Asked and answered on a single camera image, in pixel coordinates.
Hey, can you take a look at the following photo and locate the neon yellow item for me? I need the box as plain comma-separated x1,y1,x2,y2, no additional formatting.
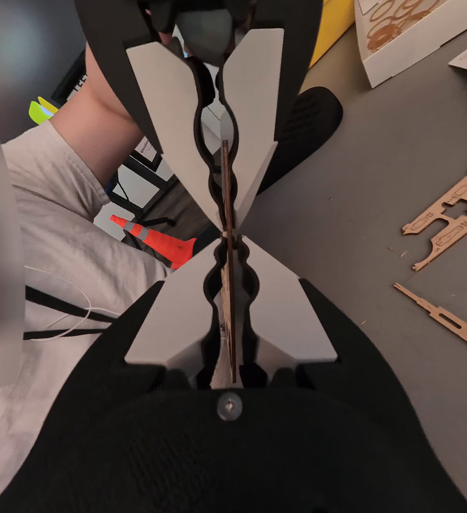
29,96,60,126

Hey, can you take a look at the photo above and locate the black framed white sign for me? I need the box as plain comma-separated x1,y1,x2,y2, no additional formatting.
134,136,164,174
51,50,87,107

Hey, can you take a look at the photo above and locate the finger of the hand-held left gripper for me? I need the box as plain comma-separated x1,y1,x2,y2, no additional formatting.
125,40,224,232
217,27,285,230

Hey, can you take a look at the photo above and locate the yellow plastic bin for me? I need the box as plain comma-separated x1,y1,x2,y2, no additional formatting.
309,0,356,69

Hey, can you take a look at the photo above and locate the person's left forearm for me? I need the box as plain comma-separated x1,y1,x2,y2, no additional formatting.
50,42,146,188

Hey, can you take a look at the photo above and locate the white t-shirt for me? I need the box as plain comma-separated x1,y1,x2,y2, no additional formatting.
0,120,176,513

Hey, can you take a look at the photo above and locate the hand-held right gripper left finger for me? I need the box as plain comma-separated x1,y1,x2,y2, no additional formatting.
123,238,225,378

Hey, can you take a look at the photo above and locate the thin white string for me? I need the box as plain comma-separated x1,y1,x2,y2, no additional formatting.
24,265,119,342

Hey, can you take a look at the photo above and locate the slim slotted wooden strip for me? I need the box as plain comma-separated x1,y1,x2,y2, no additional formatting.
394,282,467,358

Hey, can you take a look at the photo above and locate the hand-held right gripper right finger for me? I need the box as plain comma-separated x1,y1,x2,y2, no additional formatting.
238,235,339,372

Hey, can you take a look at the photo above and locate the black metal stand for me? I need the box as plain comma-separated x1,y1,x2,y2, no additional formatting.
107,154,180,243

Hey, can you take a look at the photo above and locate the large wooden model parts sheet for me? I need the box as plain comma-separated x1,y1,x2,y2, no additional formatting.
218,139,239,384

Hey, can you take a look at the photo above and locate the pile of tan rubber bands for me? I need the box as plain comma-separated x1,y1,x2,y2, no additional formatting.
366,0,444,52

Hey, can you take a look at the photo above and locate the white cardboard box tray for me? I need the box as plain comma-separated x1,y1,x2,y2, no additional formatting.
354,0,467,89

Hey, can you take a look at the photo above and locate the black mesh pad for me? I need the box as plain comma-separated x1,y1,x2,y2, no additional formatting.
257,86,344,195

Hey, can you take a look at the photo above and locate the orange traffic cone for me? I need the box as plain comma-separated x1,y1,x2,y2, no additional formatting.
110,214,197,270

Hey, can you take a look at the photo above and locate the small wooden numbered parts frame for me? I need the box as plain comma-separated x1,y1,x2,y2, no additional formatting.
402,157,467,272

